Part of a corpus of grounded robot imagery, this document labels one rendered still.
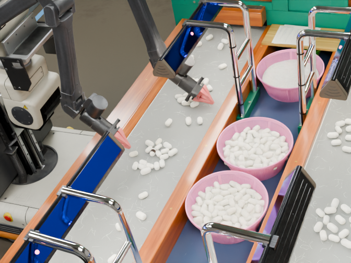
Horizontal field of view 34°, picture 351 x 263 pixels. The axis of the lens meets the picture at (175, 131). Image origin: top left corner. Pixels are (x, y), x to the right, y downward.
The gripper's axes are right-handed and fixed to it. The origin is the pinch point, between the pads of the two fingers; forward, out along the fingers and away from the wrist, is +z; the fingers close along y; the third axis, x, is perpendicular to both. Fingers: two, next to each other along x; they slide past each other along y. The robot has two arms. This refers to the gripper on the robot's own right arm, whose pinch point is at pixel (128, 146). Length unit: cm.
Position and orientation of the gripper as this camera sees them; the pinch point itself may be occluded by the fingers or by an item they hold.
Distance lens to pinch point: 205.0
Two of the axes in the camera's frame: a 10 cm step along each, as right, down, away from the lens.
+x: -4.6, 4.6, 7.6
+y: 4.1, -6.5, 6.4
